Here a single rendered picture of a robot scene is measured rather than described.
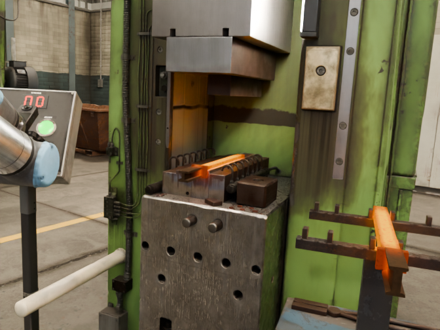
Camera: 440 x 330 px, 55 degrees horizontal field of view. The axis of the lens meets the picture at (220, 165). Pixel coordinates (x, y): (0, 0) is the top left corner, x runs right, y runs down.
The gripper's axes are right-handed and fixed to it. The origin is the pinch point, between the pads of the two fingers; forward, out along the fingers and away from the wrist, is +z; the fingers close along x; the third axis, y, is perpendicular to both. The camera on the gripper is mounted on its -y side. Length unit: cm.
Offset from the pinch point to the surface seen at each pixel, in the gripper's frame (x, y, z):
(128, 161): 21.5, -6.5, 21.6
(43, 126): -0.7, -8.9, 1.6
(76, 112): 7.0, -15.7, 5.1
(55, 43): -296, -524, 692
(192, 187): 44.4, 7.8, 2.2
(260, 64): 64, -33, 0
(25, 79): -198, -252, 390
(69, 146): 7.0, -3.9, 4.3
